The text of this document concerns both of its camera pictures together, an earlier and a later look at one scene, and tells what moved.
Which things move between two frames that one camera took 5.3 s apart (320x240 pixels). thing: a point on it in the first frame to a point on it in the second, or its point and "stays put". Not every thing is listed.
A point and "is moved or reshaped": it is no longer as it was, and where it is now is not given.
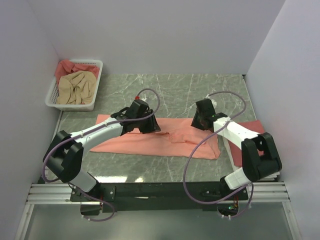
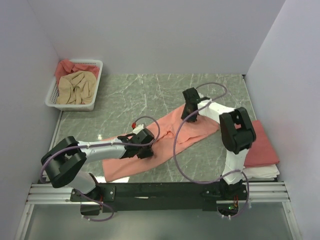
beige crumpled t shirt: x=77 y=88 stays put
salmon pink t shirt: x=177 y=137 is moved or reshaped
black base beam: x=154 y=196 stays put
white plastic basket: x=51 y=98 stays put
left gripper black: x=152 y=127 to x=148 y=153
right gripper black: x=194 y=123 to x=184 y=114
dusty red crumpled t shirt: x=66 y=67 stays put
